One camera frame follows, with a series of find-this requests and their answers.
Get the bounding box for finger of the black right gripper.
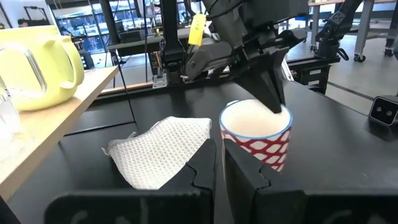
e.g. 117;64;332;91
233;45;292;114

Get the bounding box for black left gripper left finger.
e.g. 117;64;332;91
44;139;218;224

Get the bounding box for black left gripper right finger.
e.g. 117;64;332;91
221;139;398;224

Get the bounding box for red white patterned mug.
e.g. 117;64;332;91
218;98;294;174

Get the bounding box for yellow mug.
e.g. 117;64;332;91
0;24;86;112

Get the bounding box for clear glass mug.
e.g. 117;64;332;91
0;42;48;147

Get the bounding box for yellow tag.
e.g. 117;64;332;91
187;13;207;47

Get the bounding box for white waffle cloth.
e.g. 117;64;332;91
101;116;213;191

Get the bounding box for metal workbench with casters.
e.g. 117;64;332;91
307;0;398;63

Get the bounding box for small black table camera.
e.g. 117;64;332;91
368;95;398;127

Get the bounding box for wooden shelf with black frame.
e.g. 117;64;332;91
0;65;137;203

